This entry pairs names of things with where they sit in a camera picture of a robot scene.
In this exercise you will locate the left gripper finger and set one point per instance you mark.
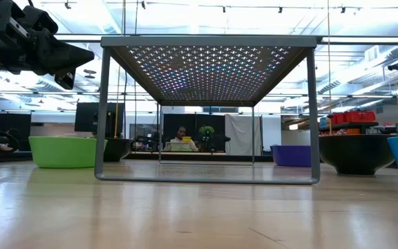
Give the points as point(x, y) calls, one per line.
point(64, 55)

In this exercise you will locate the leafy green houseplant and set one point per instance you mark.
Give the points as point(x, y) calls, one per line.
point(206, 133)

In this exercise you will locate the green plastic bowl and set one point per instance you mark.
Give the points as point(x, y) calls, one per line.
point(64, 152)

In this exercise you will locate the black partition panel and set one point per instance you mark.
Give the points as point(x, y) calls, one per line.
point(171, 121)

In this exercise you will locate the black ceiling camera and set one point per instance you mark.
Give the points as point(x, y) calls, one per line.
point(396, 65)

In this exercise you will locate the yellow cup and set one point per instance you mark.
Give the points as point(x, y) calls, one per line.
point(186, 139)

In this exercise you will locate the black storage shelf board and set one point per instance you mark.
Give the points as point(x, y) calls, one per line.
point(349, 124)

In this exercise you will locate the red storage bin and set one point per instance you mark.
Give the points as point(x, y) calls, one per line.
point(338, 119)
point(359, 116)

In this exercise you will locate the small floral ceramic bowl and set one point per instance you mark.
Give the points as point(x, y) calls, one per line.
point(119, 150)

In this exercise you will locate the black computer monitor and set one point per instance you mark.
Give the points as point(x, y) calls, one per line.
point(86, 117)

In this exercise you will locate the black office chair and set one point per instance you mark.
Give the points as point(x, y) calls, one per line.
point(223, 141)

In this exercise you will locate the person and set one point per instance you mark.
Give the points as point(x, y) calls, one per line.
point(181, 133)

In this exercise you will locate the purple plastic bowl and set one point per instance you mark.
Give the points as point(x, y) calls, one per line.
point(290, 155)

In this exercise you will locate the grey perforated metal shelf riser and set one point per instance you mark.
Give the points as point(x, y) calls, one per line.
point(206, 41)

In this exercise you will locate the white hanging cloth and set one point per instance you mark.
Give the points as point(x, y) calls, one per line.
point(242, 135)

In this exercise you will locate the large floral ceramic bowl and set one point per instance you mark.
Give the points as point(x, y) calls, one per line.
point(356, 152)

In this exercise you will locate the black cabinet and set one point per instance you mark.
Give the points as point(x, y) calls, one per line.
point(9, 128)

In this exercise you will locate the silver laptop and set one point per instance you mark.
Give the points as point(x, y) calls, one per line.
point(178, 147)

